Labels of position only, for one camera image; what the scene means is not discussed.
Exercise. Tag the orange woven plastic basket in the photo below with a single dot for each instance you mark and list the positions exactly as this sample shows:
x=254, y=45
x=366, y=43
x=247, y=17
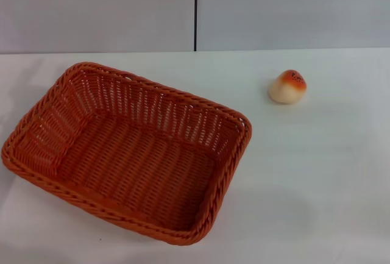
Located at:
x=137, y=166

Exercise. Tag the toy bread bun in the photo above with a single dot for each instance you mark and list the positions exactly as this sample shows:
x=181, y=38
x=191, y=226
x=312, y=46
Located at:
x=285, y=91

